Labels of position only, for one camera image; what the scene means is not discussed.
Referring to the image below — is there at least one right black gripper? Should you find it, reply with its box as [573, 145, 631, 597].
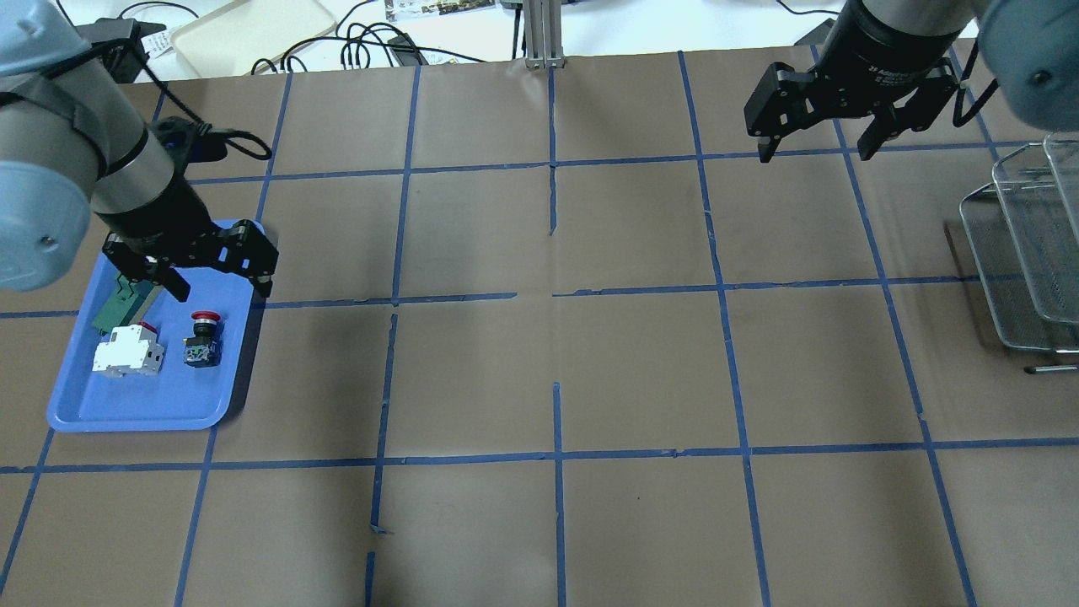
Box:
[743, 24, 959, 163]

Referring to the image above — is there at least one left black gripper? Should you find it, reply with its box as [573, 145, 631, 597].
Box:
[101, 197, 279, 303]

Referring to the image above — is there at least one red emergency stop button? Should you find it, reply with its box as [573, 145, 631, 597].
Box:
[185, 311, 221, 368]

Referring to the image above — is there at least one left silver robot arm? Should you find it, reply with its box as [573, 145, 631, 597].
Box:
[1, 1, 279, 301]

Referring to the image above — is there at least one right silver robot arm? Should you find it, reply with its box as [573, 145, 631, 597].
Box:
[743, 1, 1078, 163]

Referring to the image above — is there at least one green terminal block module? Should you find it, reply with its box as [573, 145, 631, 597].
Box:
[92, 273, 163, 336]

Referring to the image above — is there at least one white circuit breaker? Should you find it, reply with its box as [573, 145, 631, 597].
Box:
[91, 322, 164, 378]

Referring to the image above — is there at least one blue plastic tray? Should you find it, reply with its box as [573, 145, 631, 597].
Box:
[46, 256, 265, 432]

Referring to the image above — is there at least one beige plastic tray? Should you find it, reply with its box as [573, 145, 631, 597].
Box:
[170, 1, 338, 79]

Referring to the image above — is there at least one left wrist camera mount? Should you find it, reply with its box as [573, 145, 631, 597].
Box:
[148, 116, 228, 169]

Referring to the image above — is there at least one wire mesh shelf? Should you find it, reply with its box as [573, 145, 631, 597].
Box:
[959, 132, 1078, 355]

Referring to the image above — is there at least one black cable bundle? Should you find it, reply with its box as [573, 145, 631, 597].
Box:
[250, 20, 490, 77]

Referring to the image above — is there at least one aluminium frame post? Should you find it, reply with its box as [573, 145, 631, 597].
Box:
[521, 0, 566, 72]

